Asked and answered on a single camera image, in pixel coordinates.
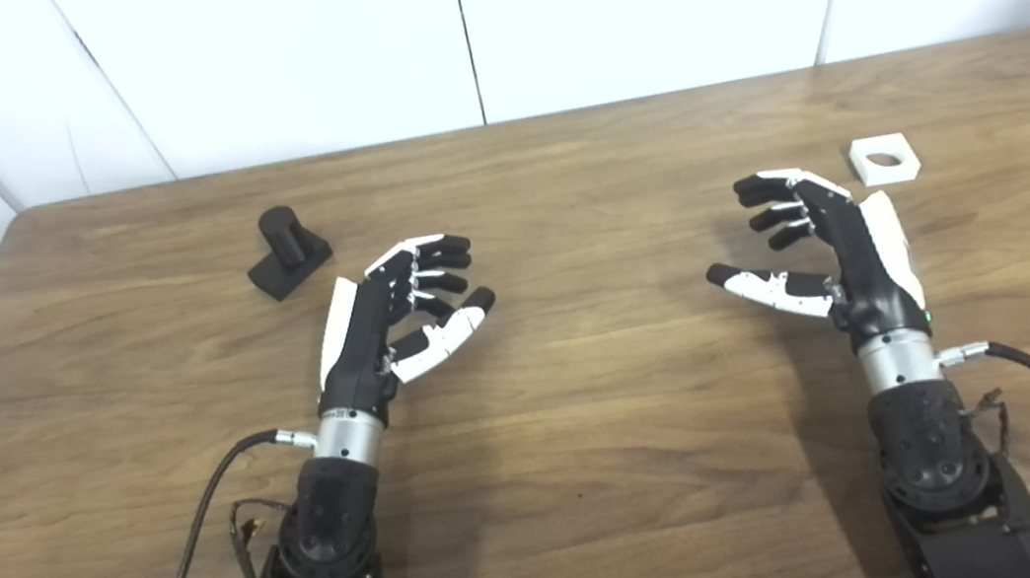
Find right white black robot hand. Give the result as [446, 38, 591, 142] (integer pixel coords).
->
[693, 151, 936, 369]

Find right thin wrist wires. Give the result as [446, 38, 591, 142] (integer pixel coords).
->
[957, 386, 1015, 460]

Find left thin wrist wires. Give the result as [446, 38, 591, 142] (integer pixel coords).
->
[225, 492, 305, 578]

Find white square piece with hole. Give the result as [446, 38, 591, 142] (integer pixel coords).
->
[846, 130, 924, 189]

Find thin wrist wires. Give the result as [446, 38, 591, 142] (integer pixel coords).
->
[225, 492, 305, 578]
[957, 386, 1015, 460]

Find black peg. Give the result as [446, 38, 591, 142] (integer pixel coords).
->
[239, 199, 339, 306]

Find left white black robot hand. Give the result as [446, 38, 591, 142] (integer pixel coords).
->
[299, 227, 512, 433]

